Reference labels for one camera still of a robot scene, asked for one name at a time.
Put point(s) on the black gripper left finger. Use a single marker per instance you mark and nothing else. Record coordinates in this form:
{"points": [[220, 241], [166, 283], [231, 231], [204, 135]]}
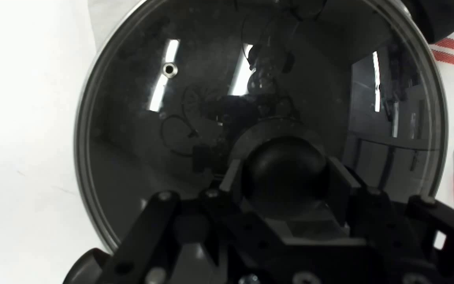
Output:
{"points": [[158, 238]]}

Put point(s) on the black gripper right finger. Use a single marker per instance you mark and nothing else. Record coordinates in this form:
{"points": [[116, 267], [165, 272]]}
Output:
{"points": [[426, 242]]}

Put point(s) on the glass lid with black knob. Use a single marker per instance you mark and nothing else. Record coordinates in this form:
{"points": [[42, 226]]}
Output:
{"points": [[133, 148]]}

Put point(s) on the black cooking pot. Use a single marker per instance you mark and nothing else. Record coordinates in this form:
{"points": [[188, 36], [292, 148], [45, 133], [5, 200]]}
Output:
{"points": [[442, 17]]}

